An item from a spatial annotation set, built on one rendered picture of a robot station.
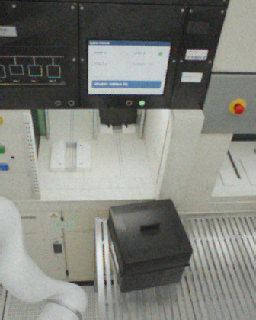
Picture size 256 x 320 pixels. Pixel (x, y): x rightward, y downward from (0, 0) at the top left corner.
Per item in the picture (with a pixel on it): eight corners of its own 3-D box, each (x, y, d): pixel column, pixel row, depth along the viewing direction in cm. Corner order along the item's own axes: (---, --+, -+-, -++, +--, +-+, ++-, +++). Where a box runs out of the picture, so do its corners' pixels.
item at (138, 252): (121, 278, 140) (123, 260, 131) (106, 220, 161) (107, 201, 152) (190, 265, 146) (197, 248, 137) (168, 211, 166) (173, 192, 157)
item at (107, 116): (97, 129, 210) (97, 81, 188) (95, 109, 224) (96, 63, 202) (138, 129, 212) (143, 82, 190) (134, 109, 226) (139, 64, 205)
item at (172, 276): (107, 241, 171) (109, 219, 159) (162, 232, 176) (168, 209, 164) (120, 293, 151) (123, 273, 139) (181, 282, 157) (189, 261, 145)
